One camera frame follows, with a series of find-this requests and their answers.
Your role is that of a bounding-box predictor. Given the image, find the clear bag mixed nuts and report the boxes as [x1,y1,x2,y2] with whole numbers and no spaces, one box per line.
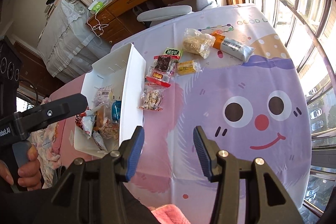
[139,82,164,111]

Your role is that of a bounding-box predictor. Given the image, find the red cookie snack packet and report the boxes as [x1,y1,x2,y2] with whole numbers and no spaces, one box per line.
[146,55,176,88]

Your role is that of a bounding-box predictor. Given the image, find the yellow cake snack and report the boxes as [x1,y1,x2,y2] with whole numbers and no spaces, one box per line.
[177,60,202,76]

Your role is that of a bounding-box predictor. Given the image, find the green seaweed snack packet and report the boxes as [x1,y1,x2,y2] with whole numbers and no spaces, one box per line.
[163,48,183,60]

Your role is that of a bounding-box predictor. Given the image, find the orange white snack bar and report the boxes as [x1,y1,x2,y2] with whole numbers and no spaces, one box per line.
[211,31,255,63]

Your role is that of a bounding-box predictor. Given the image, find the clear bag puffed rice snack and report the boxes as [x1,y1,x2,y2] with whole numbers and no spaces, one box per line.
[182,28,215,59]

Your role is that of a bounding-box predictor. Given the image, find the person's left hand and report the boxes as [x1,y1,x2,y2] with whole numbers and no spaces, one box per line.
[1,146,42,191]

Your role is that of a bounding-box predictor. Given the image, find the white red chip bag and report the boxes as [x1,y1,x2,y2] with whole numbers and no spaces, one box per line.
[75,113,96,139]

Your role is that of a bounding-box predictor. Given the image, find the blue wrapped candy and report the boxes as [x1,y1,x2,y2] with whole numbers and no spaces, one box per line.
[111,100,121,122]

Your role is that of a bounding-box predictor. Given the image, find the purple white snack pouch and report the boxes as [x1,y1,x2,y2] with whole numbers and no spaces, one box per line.
[93,85,114,107]

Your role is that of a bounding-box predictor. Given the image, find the white plastic storage bin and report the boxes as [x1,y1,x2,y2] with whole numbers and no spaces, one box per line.
[81,43,146,151]

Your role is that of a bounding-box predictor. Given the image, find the pink blanket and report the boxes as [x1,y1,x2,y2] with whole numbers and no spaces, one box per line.
[51,75,190,223]

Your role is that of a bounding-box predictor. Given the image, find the cartoon monster tablecloth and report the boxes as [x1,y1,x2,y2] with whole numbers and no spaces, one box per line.
[125,5,311,223]

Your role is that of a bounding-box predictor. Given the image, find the green white tissue box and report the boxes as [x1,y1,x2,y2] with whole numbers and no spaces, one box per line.
[88,1,104,15]

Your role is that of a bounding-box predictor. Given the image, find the wooden desk with drawers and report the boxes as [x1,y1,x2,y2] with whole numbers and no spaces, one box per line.
[86,0,198,45]

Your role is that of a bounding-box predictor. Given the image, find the white charging cable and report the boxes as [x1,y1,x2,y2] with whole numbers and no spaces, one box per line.
[86,9,109,37]

